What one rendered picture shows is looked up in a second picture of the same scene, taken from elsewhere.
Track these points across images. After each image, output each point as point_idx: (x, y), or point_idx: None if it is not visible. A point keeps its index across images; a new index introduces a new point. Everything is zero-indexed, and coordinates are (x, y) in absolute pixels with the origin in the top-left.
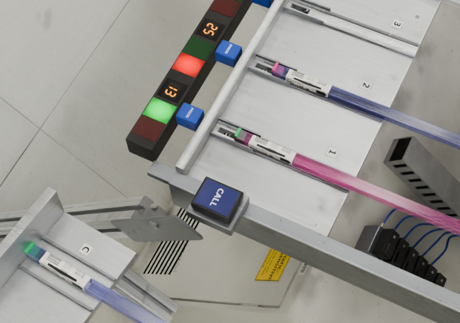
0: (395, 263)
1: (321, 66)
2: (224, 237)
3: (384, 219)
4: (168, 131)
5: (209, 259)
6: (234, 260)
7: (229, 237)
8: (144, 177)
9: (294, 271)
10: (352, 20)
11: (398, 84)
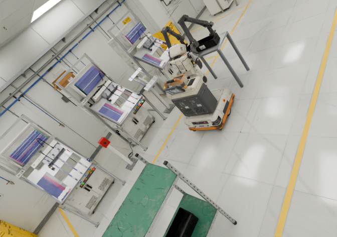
0: None
1: (130, 103)
2: (142, 114)
3: None
4: None
5: (144, 113)
6: (141, 110)
7: (142, 114)
8: (151, 129)
9: None
10: (127, 107)
11: (125, 102)
